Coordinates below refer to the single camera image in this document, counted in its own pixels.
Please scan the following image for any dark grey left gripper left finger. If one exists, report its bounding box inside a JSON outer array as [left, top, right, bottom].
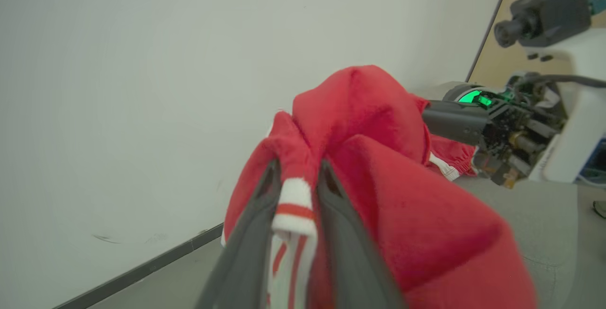
[[195, 158, 283, 309]]

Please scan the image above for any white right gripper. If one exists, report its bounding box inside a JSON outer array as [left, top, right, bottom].
[[421, 27, 606, 189]]

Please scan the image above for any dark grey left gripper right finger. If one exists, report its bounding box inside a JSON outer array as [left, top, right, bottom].
[[315, 158, 409, 309]]

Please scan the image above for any red white-striped garment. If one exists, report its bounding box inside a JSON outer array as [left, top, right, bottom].
[[220, 65, 539, 309]]

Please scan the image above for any tan wooden panel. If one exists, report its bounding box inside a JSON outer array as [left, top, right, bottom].
[[466, 0, 606, 90]]

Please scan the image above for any black wall baseboard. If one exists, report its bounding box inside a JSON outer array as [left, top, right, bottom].
[[51, 223, 224, 309]]

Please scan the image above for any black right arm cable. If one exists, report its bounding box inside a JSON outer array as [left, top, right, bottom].
[[521, 73, 606, 88]]

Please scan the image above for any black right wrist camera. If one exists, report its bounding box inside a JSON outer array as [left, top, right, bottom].
[[493, 0, 593, 48]]

